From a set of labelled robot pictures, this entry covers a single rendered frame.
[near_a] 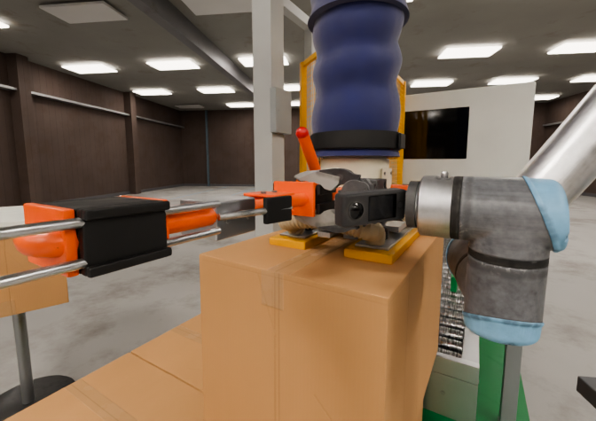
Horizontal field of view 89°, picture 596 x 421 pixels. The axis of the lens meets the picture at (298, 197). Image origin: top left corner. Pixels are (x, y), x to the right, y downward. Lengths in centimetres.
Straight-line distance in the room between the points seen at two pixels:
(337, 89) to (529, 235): 46
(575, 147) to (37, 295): 186
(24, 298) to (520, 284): 175
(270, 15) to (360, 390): 219
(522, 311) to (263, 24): 219
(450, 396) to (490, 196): 97
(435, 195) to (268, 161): 180
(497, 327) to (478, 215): 15
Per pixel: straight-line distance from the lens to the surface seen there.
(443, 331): 156
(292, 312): 55
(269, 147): 217
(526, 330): 50
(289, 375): 62
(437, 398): 134
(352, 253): 63
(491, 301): 48
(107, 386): 131
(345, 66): 71
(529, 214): 45
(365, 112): 69
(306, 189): 51
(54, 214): 28
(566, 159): 61
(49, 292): 180
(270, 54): 227
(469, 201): 44
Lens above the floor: 126
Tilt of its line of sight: 7 degrees down
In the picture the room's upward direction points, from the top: straight up
